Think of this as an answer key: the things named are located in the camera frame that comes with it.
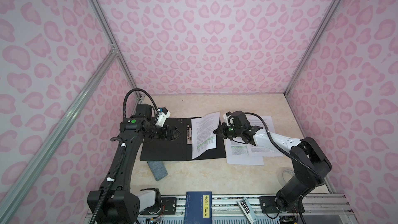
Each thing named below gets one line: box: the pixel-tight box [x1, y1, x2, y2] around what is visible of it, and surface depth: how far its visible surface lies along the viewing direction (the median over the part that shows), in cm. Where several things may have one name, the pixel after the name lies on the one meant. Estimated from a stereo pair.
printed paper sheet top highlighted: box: [190, 112, 220, 160], surface depth 96 cm
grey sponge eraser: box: [146, 160, 168, 182], surface depth 84 cm
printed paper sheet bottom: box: [225, 136, 265, 166], surface depth 90 cm
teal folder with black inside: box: [139, 117, 227, 162], surface depth 91 cm
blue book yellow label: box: [183, 190, 213, 224], surface depth 73 cm
